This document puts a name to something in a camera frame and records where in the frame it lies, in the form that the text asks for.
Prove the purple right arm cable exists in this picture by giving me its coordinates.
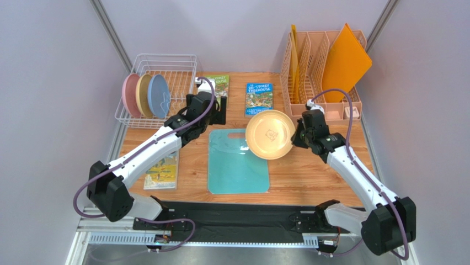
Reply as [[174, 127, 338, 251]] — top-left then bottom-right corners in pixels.
[[311, 88, 410, 261]]

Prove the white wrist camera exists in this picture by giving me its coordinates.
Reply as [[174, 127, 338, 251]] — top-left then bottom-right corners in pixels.
[[305, 99, 325, 114], [195, 78, 216, 94]]

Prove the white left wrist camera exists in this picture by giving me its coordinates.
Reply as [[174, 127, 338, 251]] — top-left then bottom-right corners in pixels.
[[195, 78, 216, 94]]

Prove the white wire dish rack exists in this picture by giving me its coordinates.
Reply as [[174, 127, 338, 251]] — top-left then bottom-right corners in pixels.
[[115, 54, 197, 129]]

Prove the blue plate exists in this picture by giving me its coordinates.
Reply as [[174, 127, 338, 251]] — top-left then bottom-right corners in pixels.
[[147, 74, 171, 119]]

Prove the Brideshead Revisited paperback book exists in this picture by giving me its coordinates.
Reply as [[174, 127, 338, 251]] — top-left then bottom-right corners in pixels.
[[143, 151, 179, 190]]

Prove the pink plastic desk organizer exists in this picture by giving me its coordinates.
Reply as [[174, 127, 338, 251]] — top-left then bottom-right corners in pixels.
[[280, 30, 367, 125]]

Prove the tan plate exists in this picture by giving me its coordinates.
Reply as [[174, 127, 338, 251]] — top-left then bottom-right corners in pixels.
[[136, 74, 153, 118]]

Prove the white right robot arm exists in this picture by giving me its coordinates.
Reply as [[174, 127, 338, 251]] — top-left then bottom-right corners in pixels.
[[291, 109, 416, 260]]

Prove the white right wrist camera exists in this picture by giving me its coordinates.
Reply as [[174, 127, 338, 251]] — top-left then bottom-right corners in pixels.
[[305, 99, 325, 114]]

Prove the thin orange folder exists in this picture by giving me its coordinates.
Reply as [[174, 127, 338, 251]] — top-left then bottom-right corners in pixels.
[[291, 24, 299, 104]]

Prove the teal cutting board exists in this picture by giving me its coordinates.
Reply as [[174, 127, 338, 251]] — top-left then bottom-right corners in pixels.
[[207, 129, 270, 195]]

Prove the black base mat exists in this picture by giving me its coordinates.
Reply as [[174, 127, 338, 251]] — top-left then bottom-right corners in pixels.
[[130, 201, 348, 243]]

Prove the pink plate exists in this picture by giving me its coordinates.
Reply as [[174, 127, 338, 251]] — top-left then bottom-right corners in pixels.
[[121, 73, 141, 118]]

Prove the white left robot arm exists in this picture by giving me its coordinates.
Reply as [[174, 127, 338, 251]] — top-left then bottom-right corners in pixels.
[[86, 92, 227, 222]]

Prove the aluminium frame rail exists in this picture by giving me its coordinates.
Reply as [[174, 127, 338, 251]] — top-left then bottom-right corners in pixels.
[[64, 205, 419, 265]]

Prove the blue 26-Storey Treehouse book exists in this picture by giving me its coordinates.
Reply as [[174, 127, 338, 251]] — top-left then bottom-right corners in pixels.
[[244, 83, 274, 117]]

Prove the green 65-Storey Treehouse book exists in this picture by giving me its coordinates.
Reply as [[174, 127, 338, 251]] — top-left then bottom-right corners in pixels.
[[205, 75, 230, 104]]

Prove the yellow bear plate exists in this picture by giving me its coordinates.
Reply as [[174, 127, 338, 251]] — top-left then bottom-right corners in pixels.
[[245, 110, 295, 160]]

